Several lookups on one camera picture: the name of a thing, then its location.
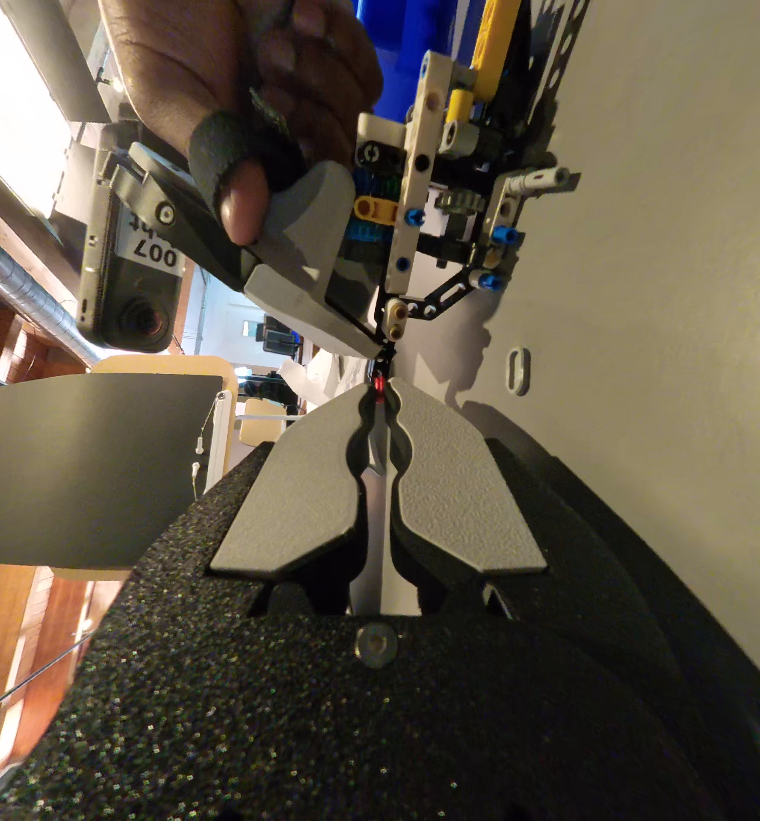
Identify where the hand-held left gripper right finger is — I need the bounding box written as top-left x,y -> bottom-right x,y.
386,377 -> 549,575

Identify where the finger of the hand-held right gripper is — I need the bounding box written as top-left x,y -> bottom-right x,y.
244,265 -> 384,360
254,160 -> 358,302

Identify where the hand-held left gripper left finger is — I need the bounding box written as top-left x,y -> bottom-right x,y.
210,384 -> 381,575

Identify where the partly built lego model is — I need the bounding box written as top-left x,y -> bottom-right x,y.
343,0 -> 576,386

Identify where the blue plastic bin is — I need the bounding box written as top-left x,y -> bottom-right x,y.
353,0 -> 493,126

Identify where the white oval lego piece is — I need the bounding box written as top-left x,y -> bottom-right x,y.
507,346 -> 532,396

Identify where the person's right hand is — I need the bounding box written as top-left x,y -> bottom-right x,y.
98,0 -> 384,246

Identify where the white divider base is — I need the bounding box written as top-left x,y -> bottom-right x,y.
207,388 -> 234,495

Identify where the black desk divider panel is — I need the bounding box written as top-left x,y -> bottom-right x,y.
0,374 -> 225,570

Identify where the white earphone cable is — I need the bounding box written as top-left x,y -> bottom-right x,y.
189,393 -> 228,498

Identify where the silver ventilation duct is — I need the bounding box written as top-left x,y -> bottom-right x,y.
0,218 -> 108,368

